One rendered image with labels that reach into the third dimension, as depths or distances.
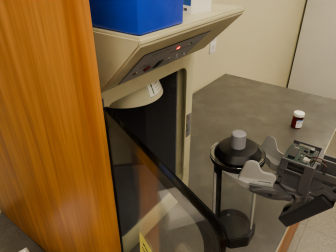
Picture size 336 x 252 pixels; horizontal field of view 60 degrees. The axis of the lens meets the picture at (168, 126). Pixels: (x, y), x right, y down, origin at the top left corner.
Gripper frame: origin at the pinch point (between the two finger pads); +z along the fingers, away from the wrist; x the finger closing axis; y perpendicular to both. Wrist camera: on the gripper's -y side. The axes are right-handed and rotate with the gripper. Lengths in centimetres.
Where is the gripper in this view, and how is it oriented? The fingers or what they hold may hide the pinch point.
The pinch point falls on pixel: (238, 162)
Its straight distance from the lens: 61.2
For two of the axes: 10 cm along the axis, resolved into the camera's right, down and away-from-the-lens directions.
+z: -8.0, -3.0, 5.2
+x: -6.0, 4.2, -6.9
